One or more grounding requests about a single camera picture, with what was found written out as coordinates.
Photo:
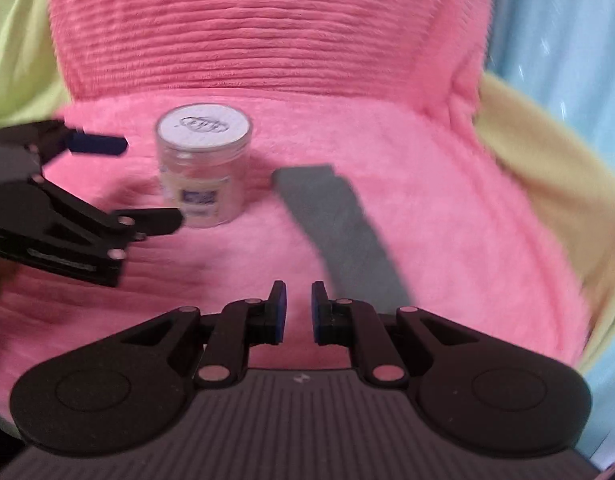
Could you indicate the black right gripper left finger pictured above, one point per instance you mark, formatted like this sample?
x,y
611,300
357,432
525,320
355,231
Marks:
x,y
276,310

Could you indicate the yellow fleece cloth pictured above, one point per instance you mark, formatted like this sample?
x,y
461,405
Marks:
x,y
571,190

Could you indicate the grey cleaning cloth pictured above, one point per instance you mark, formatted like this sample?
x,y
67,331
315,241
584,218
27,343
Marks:
x,y
327,209

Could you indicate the clear plastic jar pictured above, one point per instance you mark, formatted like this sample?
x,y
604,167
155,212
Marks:
x,y
203,157

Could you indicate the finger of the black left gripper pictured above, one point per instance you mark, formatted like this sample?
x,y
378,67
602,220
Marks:
x,y
80,142
149,222

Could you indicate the pink corduroy blanket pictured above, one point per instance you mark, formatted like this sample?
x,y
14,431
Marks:
x,y
383,91

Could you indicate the blue starry curtain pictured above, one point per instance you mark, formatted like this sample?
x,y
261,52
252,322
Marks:
x,y
561,55

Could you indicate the green cloth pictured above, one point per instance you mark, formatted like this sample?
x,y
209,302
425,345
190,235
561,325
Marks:
x,y
31,84

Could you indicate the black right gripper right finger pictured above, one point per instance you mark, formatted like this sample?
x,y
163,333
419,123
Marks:
x,y
321,313

